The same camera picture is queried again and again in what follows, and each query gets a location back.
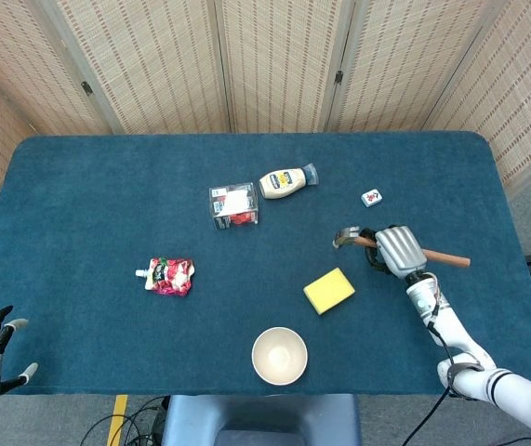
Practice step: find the bamboo folding screen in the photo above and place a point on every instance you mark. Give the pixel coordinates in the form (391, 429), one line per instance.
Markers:
(265, 65)

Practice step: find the blue table cloth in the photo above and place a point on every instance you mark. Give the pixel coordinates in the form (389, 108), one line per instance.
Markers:
(200, 297)

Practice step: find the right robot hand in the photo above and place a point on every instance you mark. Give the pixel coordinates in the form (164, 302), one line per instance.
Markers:
(393, 251)

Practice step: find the clear plastic box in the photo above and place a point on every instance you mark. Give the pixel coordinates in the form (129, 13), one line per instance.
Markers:
(234, 205)

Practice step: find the mayonnaise squeeze bottle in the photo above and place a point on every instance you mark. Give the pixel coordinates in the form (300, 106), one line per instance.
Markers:
(286, 182)

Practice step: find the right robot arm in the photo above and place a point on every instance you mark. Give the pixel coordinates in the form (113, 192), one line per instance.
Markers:
(469, 353)

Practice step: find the red crumpled drink pouch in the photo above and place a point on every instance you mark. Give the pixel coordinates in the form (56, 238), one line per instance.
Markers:
(169, 276)

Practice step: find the cream bowl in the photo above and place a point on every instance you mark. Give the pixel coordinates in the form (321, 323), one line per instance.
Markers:
(279, 356)

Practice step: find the yellow sponge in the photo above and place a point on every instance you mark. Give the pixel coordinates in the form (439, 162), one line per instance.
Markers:
(329, 291)

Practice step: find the white mahjong tile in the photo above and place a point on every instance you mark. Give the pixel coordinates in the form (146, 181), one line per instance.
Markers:
(371, 197)

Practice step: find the yellow floor tape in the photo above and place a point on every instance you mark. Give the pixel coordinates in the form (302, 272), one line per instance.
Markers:
(117, 420)

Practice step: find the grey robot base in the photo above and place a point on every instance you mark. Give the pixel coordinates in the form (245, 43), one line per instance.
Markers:
(261, 420)

